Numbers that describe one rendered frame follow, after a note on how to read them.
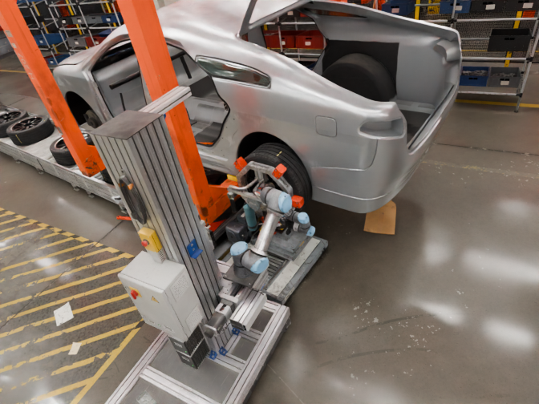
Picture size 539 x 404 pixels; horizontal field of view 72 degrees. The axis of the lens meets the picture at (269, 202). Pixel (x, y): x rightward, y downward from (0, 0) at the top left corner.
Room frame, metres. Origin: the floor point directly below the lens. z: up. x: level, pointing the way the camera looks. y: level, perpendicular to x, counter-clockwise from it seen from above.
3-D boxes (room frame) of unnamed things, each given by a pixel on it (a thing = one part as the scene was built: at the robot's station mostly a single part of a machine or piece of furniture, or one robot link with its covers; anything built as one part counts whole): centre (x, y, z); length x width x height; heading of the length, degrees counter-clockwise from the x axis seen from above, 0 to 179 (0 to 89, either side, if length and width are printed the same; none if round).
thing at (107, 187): (3.59, 1.53, 0.28); 2.47 x 0.09 x 0.22; 48
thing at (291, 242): (2.68, -0.09, 0.32); 0.40 x 0.30 x 0.28; 48
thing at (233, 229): (2.81, 0.28, 0.26); 0.42 x 0.18 x 0.35; 138
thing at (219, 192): (2.99, 0.39, 0.69); 0.52 x 0.17 x 0.35; 138
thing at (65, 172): (5.03, 2.57, 0.19); 1.00 x 0.86 x 0.39; 48
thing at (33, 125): (6.08, 3.71, 0.39); 0.66 x 0.66 x 0.24
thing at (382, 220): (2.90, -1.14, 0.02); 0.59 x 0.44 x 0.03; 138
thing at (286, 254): (2.71, -0.05, 0.13); 0.50 x 0.36 x 0.10; 48
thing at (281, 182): (2.55, 0.02, 0.85); 0.54 x 0.07 x 0.54; 48
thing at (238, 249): (1.75, 0.25, 0.98); 0.13 x 0.12 x 0.14; 41
